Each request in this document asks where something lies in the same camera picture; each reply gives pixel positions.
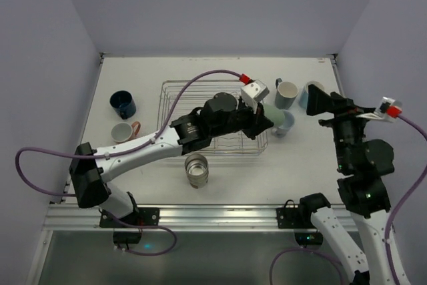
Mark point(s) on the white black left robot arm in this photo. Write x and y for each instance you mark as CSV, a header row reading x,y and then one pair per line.
x,y
92,170

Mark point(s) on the dark teal grey mug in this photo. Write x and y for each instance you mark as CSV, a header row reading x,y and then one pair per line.
x,y
286,94

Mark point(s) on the cream brown cup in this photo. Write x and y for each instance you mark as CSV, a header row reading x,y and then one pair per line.
x,y
196,167
197,184

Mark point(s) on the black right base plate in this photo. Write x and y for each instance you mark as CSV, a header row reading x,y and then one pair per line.
x,y
289,216

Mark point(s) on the right controller box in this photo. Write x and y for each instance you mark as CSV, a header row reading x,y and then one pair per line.
x,y
309,240

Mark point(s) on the dark blue mug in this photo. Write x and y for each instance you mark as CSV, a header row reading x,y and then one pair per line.
x,y
123,104

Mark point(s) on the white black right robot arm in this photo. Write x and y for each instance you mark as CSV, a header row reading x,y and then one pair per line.
x,y
362,164

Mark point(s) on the light blue mug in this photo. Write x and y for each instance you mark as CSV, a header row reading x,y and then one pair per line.
x,y
303,100

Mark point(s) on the pale blue grey cup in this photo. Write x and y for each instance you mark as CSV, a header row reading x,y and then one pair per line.
x,y
289,122

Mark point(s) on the mint green cup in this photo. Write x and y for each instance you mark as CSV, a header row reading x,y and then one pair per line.
x,y
275,115

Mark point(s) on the controller box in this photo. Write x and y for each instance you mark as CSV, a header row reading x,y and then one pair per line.
x,y
309,240
121,239

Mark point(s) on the chrome wire dish rack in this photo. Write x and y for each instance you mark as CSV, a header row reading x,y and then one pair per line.
x,y
200,113

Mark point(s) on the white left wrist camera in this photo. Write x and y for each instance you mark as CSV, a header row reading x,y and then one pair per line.
x,y
253,93

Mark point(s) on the pink dotted mug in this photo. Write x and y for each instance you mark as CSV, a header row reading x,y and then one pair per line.
x,y
123,132

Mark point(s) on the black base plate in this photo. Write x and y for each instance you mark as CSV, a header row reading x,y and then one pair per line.
x,y
289,216
140,217

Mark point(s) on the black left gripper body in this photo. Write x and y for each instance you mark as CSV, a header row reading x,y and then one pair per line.
x,y
255,121

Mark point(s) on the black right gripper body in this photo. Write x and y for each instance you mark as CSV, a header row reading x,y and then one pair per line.
x,y
342,108

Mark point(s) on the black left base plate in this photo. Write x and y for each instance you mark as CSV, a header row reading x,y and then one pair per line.
x,y
140,217

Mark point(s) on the left controller box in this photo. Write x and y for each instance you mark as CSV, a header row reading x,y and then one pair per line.
x,y
121,239

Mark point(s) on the aluminium mounting rail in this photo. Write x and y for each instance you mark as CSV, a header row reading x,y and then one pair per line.
x,y
179,218

